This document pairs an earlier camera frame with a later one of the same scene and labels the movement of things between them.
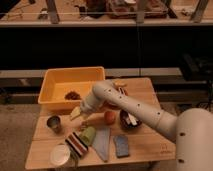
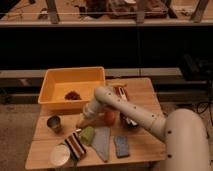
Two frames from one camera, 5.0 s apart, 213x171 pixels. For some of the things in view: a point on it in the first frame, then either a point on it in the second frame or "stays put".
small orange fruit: x=110 y=117 stays put
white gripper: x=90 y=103 -> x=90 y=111
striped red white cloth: x=77 y=144 stays put
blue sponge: x=122 y=145 stays put
